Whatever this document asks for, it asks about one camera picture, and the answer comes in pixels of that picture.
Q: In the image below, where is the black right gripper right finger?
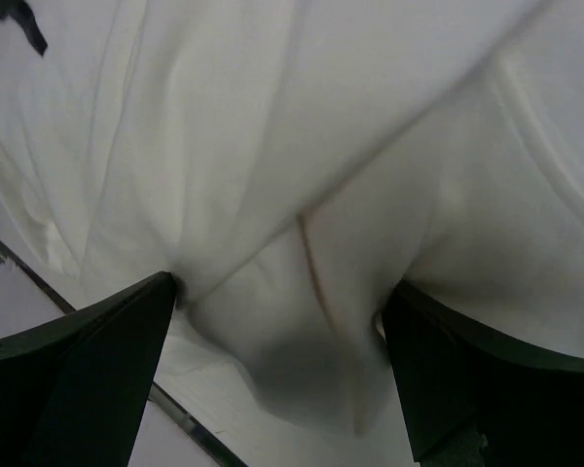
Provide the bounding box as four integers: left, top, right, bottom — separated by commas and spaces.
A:
381, 282, 584, 466

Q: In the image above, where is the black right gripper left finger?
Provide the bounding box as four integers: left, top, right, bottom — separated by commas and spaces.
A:
0, 272, 177, 466

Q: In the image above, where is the white printed t shirt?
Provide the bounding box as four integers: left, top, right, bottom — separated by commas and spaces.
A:
0, 1, 584, 466

